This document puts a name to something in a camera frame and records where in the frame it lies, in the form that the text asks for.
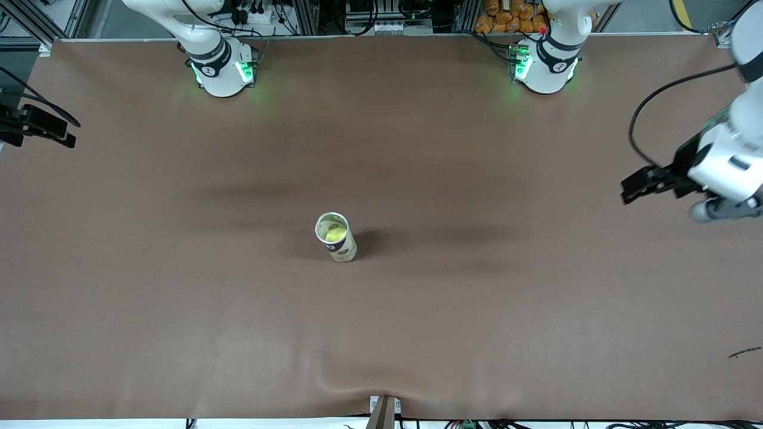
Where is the clear Wilson tennis ball can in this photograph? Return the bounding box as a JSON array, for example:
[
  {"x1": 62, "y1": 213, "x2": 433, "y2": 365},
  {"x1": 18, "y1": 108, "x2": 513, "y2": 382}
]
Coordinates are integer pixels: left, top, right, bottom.
[{"x1": 315, "y1": 212, "x2": 358, "y2": 263}]

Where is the pile of orange objects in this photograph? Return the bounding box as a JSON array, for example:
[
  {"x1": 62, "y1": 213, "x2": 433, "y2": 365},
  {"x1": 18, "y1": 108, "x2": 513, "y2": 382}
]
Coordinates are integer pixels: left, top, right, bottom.
[{"x1": 475, "y1": 0, "x2": 549, "y2": 34}]

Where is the power strip with black plugs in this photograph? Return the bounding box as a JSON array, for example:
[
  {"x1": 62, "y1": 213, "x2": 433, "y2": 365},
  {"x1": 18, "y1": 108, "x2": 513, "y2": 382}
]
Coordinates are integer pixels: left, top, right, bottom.
[{"x1": 215, "y1": 0, "x2": 281, "y2": 33}]

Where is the brown table mat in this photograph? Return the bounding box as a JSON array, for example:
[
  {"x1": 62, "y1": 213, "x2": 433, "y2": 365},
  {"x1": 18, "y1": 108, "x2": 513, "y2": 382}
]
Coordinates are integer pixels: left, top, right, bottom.
[{"x1": 0, "y1": 33, "x2": 763, "y2": 421}]

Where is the white power strip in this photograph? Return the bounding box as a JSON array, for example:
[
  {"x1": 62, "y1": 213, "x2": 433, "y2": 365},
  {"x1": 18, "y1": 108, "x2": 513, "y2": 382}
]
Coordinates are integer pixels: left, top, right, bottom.
[{"x1": 368, "y1": 21, "x2": 418, "y2": 35}]

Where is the black electronics box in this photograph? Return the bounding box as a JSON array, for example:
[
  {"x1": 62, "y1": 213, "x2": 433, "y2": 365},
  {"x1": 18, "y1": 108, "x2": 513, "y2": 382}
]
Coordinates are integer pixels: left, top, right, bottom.
[{"x1": 346, "y1": 0, "x2": 397, "y2": 21}]

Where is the aluminium frame profile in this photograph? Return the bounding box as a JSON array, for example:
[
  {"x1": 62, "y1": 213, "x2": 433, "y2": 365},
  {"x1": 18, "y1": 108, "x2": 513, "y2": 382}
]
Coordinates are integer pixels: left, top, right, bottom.
[
  {"x1": 0, "y1": 0, "x2": 90, "y2": 57},
  {"x1": 712, "y1": 18, "x2": 740, "y2": 49}
]

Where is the aluminium frame column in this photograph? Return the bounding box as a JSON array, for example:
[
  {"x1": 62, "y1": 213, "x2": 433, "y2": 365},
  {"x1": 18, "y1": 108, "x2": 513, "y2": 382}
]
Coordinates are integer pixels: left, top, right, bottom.
[
  {"x1": 451, "y1": 0, "x2": 480, "y2": 33},
  {"x1": 291, "y1": 0, "x2": 322, "y2": 35}
]

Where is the brown post with white bracket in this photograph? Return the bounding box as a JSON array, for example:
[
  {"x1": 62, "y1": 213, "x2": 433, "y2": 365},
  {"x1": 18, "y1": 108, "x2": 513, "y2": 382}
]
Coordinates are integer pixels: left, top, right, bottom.
[{"x1": 368, "y1": 394, "x2": 402, "y2": 429}]

